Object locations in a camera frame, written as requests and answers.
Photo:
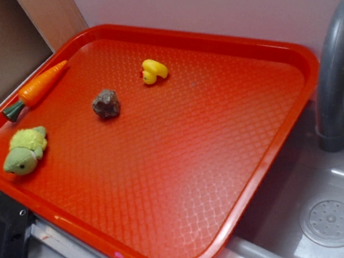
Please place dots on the red plastic tray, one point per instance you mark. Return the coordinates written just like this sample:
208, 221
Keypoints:
171, 176

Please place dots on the yellow rubber duck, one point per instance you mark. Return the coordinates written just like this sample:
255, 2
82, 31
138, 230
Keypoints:
151, 70

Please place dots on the brown rock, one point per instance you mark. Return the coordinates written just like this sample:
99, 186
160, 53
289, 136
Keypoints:
106, 105

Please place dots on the orange toy carrot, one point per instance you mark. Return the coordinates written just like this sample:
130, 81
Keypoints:
33, 91

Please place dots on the green plush turtle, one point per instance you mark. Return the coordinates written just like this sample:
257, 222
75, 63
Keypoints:
26, 148

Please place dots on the grey toy sink basin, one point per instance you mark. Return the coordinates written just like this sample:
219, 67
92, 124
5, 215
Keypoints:
301, 172

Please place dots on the grey faucet spout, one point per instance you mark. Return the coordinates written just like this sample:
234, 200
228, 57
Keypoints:
330, 88

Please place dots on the wooden panel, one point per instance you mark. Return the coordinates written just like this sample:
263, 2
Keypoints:
56, 20

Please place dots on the round sink drain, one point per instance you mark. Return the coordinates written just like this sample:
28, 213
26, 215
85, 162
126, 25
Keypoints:
322, 221

